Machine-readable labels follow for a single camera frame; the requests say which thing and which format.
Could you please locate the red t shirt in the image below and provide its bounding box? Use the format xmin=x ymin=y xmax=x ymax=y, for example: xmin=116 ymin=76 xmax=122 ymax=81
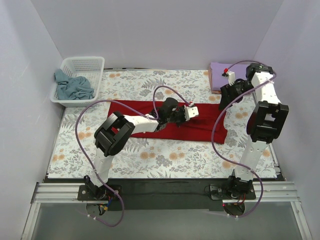
xmin=108 ymin=100 xmax=228 ymax=144

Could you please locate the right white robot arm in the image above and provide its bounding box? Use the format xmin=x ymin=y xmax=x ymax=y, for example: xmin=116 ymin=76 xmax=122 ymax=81
xmin=219 ymin=62 xmax=289 ymax=199

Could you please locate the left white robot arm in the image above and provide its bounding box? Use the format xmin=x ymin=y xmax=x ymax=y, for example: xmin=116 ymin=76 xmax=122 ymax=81
xmin=84 ymin=97 xmax=199 ymax=200

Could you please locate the folded purple t shirt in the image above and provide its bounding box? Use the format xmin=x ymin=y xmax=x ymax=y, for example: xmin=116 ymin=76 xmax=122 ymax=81
xmin=208 ymin=62 xmax=248 ymax=87

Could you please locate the white plastic basket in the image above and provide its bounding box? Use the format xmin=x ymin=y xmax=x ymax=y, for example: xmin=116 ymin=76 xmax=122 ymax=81
xmin=50 ymin=56 xmax=105 ymax=107

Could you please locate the blue-grey t shirt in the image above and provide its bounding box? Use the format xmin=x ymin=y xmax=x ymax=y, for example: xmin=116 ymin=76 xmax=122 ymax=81
xmin=54 ymin=69 xmax=94 ymax=101

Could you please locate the floral tablecloth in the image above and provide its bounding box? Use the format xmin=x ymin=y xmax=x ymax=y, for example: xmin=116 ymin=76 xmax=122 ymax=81
xmin=47 ymin=69 xmax=278 ymax=180

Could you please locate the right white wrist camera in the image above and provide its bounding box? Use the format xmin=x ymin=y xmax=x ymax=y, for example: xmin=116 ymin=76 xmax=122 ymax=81
xmin=221 ymin=68 xmax=236 ymax=86

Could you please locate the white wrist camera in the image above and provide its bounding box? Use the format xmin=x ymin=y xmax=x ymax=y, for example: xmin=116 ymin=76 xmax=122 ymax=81
xmin=184 ymin=103 xmax=199 ymax=122
xmin=221 ymin=68 xmax=236 ymax=86

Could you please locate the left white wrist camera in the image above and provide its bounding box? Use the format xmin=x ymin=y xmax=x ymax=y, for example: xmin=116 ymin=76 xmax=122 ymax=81
xmin=184 ymin=103 xmax=199 ymax=122

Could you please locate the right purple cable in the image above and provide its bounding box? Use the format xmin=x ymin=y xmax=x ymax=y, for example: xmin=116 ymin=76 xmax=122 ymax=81
xmin=211 ymin=59 xmax=277 ymax=219

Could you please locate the purple cable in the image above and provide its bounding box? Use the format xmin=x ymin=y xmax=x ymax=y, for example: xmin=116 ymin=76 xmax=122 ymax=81
xmin=74 ymin=85 xmax=195 ymax=228
xmin=211 ymin=59 xmax=277 ymax=219

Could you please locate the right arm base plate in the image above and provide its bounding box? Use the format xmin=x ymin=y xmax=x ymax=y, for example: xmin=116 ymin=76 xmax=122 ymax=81
xmin=207 ymin=184 xmax=257 ymax=201

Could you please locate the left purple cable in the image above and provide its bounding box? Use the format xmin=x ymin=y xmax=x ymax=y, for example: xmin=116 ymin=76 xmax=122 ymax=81
xmin=74 ymin=85 xmax=195 ymax=228

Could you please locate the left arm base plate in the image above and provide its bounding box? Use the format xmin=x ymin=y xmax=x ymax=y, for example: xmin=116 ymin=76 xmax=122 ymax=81
xmin=77 ymin=183 xmax=122 ymax=201

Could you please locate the aluminium rail frame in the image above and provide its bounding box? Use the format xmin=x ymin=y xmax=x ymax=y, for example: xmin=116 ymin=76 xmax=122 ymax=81
xmin=21 ymin=179 xmax=312 ymax=240

